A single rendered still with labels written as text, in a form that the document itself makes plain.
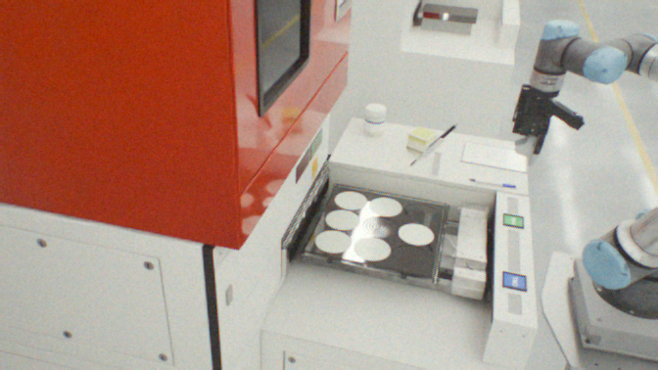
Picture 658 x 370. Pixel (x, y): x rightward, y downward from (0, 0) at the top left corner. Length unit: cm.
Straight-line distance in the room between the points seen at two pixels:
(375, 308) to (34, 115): 90
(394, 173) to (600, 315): 69
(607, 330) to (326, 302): 67
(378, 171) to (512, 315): 67
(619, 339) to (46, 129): 131
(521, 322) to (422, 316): 27
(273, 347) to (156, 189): 61
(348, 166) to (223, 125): 96
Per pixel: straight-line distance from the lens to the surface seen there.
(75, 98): 101
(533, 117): 147
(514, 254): 155
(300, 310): 148
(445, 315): 152
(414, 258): 155
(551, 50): 141
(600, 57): 135
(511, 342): 139
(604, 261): 141
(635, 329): 156
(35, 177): 116
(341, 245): 156
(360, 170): 181
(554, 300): 166
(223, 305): 115
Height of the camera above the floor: 186
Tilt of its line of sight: 33 degrees down
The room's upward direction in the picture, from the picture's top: 3 degrees clockwise
